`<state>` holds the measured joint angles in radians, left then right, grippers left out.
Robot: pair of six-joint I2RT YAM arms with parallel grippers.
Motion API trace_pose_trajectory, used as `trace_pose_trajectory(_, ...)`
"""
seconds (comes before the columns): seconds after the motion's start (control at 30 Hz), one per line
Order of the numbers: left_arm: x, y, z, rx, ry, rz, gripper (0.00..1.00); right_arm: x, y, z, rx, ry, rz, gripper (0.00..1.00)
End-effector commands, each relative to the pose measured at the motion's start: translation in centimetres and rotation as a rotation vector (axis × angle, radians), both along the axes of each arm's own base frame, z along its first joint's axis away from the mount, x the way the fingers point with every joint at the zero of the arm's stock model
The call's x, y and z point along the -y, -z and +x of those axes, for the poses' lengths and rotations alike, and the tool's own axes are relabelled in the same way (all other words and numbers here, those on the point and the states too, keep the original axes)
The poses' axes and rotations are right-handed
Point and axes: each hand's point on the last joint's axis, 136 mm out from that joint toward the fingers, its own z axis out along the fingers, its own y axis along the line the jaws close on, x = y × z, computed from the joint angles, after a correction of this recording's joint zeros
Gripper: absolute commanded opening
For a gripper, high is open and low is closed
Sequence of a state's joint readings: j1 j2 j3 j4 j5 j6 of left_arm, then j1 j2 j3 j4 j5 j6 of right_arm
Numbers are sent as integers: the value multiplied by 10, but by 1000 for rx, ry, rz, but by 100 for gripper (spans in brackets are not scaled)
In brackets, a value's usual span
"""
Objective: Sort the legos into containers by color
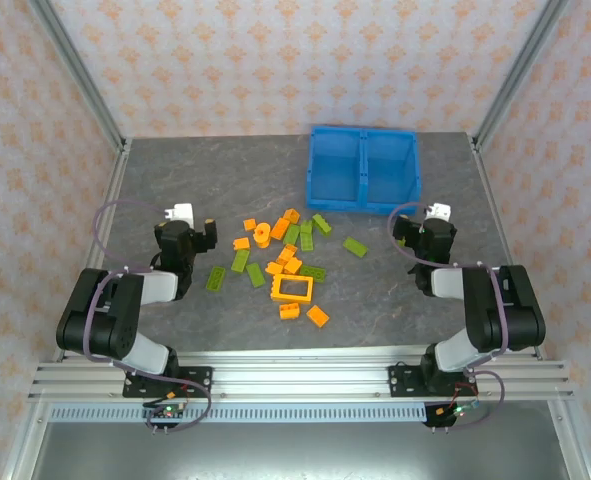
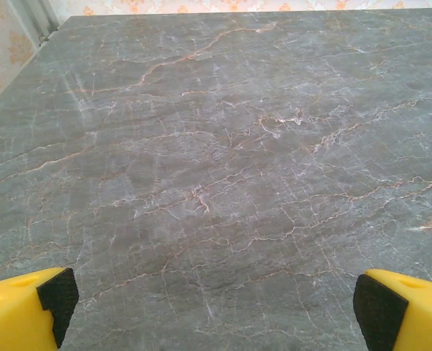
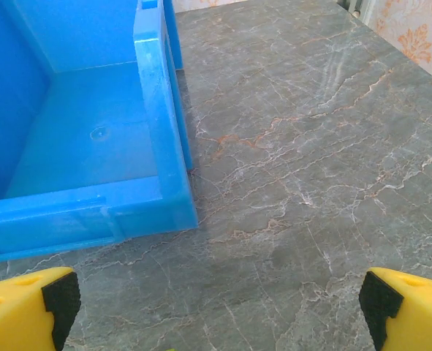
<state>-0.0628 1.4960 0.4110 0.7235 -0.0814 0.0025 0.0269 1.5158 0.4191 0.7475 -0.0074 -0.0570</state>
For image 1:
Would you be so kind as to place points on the small orange lego brick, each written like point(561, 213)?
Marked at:
point(249, 224)

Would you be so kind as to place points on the green lego brick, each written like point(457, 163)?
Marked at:
point(291, 234)
point(255, 274)
point(355, 247)
point(321, 224)
point(215, 278)
point(240, 260)
point(313, 271)
point(306, 236)

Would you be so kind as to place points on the round orange lego piece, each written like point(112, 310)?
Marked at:
point(262, 236)

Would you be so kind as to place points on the long orange lego brick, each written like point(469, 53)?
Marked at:
point(279, 228)

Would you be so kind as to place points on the orange lego window frame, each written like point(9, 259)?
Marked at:
point(292, 300)

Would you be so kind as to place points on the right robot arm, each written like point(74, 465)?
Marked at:
point(520, 310)

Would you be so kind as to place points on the blue plastic bin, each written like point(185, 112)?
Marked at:
point(335, 145)
point(392, 147)

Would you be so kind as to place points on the aluminium base beam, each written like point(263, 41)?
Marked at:
point(300, 375)

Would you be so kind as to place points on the small control circuit board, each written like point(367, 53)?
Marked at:
point(457, 411)
point(167, 412)

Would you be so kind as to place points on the grey metal shelf panel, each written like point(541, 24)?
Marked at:
point(300, 450)

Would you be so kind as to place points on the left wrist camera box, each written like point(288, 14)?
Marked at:
point(181, 212)

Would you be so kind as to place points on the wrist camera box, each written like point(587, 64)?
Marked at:
point(181, 212)
point(440, 211)

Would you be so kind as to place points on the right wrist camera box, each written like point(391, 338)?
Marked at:
point(440, 211)

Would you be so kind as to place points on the aluminium table side rail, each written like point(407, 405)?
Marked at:
point(117, 175)
point(485, 175)

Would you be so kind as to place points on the aluminium upright frame post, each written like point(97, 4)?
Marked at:
point(82, 75)
point(517, 75)

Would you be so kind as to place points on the aluminium frame leg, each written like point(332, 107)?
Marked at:
point(25, 445)
point(573, 445)

